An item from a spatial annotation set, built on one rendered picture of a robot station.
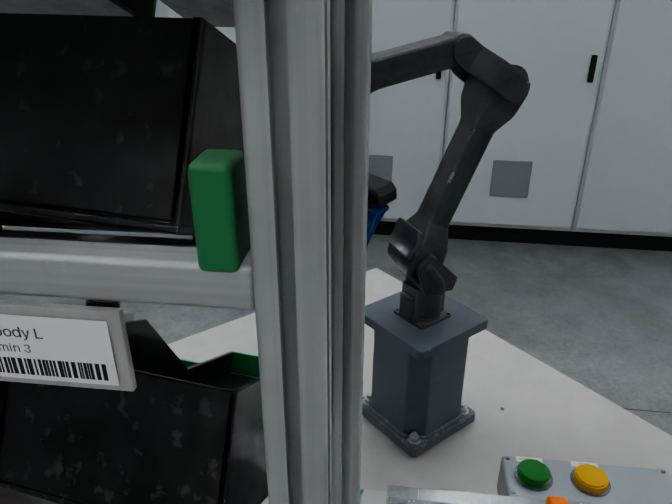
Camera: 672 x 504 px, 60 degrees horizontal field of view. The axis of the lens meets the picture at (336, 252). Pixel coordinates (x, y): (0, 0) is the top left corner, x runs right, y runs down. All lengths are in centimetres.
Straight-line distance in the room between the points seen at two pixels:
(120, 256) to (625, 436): 99
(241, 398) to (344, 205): 12
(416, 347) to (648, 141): 298
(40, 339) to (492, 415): 93
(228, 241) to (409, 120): 332
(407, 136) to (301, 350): 334
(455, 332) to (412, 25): 265
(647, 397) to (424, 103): 187
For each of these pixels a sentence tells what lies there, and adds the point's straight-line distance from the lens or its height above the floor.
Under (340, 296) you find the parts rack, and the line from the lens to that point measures 36.
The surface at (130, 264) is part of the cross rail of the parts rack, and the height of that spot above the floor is 147.
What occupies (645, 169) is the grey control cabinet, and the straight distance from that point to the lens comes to 376.
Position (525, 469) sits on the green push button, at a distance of 83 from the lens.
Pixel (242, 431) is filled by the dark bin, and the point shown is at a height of 135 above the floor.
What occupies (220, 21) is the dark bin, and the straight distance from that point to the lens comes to 45.
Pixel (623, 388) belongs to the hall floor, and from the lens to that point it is 271.
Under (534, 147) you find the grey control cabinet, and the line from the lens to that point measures 357.
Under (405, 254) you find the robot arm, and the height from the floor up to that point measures 118.
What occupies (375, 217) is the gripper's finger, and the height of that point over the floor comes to 124.
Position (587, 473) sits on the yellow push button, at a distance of 85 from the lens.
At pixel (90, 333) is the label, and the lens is 19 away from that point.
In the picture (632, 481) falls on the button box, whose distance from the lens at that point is 88.
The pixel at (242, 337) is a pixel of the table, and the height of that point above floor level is 86.
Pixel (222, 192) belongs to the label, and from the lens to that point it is 16.
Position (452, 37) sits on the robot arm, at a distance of 78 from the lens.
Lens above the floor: 155
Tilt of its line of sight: 26 degrees down
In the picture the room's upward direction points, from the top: straight up
